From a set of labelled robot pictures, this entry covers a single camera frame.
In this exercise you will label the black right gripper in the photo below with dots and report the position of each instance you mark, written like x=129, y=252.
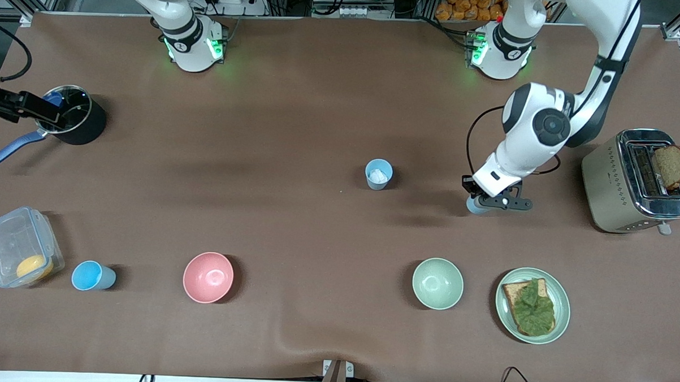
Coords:
x=9, y=105

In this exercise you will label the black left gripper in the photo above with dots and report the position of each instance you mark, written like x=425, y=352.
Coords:
x=468, y=185

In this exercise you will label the blue cup with white filling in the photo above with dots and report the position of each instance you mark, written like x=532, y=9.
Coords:
x=378, y=178

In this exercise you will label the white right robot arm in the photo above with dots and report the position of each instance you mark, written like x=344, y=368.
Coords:
x=189, y=44

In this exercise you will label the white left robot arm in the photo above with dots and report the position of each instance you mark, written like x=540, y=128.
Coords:
x=537, y=124

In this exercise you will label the blue pot lid knob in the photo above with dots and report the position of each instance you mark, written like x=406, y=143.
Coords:
x=55, y=98

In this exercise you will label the pale green bowl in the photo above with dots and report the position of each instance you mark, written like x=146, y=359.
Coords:
x=437, y=284

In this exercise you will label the brown bread slice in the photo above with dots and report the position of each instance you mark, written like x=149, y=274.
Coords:
x=511, y=290

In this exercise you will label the green lettuce leaf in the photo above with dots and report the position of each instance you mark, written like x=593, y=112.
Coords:
x=534, y=311

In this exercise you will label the clear plastic container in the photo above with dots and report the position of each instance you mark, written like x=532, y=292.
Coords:
x=10, y=241

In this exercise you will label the silver beige toaster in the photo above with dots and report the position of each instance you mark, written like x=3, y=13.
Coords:
x=611, y=189

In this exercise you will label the pale green plate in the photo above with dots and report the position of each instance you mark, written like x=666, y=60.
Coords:
x=563, y=309

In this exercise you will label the yellow round food piece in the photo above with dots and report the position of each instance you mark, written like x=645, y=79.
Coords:
x=32, y=266

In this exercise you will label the brown table mat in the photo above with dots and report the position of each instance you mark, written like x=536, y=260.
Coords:
x=343, y=100

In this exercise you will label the pile of orange rolls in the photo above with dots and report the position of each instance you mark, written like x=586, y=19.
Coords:
x=471, y=6

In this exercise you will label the brown toast slice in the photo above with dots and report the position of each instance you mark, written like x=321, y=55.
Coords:
x=672, y=166

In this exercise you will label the small white power strip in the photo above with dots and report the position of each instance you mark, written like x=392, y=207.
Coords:
x=355, y=11

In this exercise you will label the pink bowl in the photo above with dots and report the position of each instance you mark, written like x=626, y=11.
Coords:
x=208, y=277

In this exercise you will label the metal bracket on table edge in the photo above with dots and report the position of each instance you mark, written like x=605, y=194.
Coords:
x=338, y=377

